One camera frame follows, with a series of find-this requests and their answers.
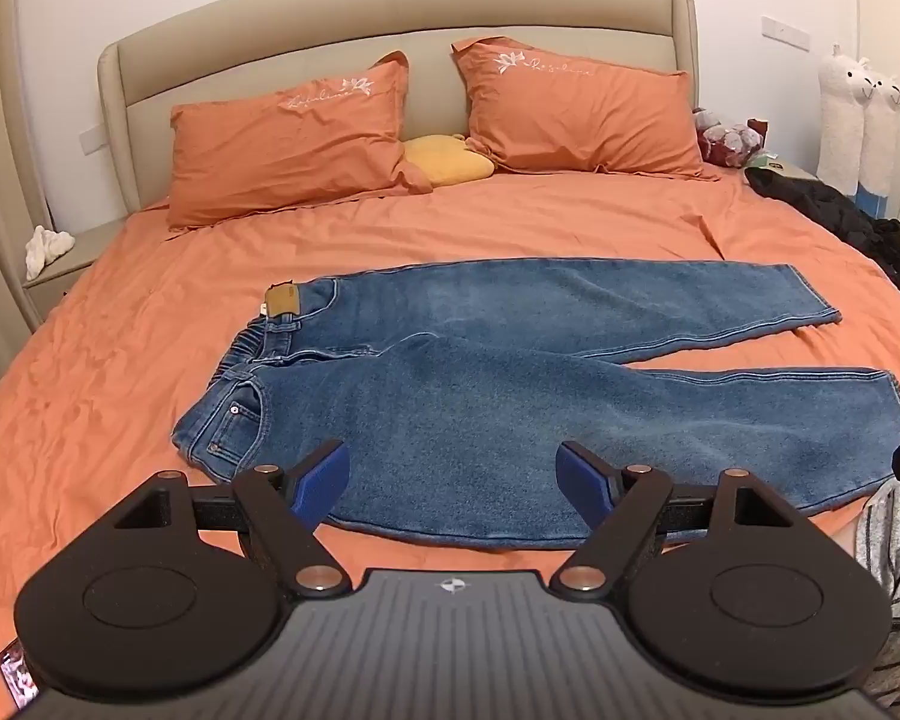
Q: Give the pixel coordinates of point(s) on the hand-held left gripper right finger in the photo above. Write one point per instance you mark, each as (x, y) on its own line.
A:
(581, 476)

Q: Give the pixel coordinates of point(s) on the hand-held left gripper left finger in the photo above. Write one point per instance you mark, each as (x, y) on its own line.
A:
(321, 481)

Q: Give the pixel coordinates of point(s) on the blue denim pants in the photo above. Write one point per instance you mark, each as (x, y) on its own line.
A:
(495, 390)

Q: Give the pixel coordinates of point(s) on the grey striped cloth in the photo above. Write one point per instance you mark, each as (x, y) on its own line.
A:
(896, 555)

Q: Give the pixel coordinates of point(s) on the black jacket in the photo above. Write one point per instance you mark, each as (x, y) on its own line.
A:
(832, 210)

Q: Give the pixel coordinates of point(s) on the beige nightstand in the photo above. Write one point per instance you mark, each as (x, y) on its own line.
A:
(67, 270)

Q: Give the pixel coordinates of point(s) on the orange pillow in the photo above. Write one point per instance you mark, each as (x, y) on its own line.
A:
(285, 150)
(585, 112)

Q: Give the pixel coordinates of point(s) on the white alpaca plush toy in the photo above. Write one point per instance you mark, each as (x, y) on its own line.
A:
(840, 127)

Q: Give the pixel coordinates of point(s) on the yellow cushion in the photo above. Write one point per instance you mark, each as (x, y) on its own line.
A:
(446, 159)

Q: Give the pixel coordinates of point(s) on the white crumpled cloth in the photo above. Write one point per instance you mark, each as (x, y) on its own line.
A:
(46, 247)

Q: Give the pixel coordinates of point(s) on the smartphone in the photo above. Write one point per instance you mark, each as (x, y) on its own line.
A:
(19, 679)

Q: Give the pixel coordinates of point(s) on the beige padded headboard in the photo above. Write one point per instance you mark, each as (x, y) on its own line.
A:
(427, 82)

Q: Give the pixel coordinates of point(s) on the beige curtain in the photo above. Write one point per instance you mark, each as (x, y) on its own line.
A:
(0, 187)

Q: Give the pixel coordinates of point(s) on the white wall outlet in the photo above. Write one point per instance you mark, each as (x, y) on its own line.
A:
(92, 140)

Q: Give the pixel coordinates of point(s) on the white wall switch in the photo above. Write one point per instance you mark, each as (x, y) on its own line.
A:
(785, 28)

